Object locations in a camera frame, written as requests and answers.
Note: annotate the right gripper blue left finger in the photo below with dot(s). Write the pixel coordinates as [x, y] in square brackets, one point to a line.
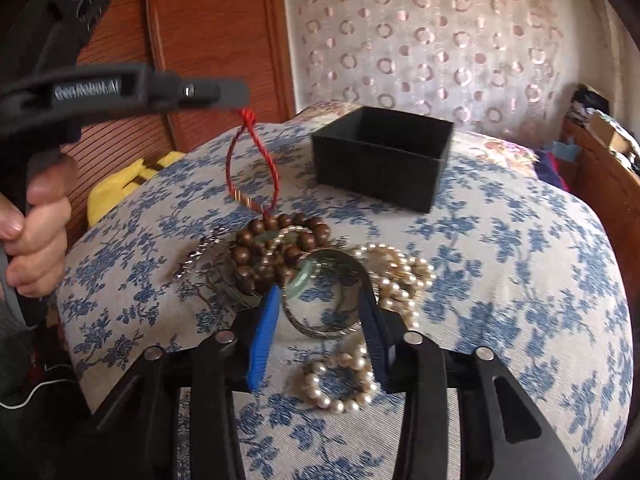
[260, 345]

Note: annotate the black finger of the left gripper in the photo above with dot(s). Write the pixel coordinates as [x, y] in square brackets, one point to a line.
[226, 93]

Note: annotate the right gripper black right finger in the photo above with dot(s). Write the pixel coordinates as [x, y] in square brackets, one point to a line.
[378, 336]

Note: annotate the silver metal bangle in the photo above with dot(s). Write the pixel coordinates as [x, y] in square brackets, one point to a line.
[327, 308]

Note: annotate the green jade bangle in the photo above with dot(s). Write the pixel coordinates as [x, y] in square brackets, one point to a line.
[306, 271]

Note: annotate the person's left hand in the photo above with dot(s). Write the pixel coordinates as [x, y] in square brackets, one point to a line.
[37, 241]

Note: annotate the yellow pillow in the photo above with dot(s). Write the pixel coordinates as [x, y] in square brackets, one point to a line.
[112, 190]

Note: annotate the black open storage box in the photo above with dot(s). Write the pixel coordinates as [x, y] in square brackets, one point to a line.
[393, 156]

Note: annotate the wooden side cabinet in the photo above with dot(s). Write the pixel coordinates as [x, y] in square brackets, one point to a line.
[612, 192]

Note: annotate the pink circle patterned curtain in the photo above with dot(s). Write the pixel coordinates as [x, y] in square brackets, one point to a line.
[507, 68]

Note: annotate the cardboard box on cabinet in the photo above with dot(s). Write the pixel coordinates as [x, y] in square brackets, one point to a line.
[610, 133]

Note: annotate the black camera mount housing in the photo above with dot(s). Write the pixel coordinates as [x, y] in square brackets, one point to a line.
[42, 35]

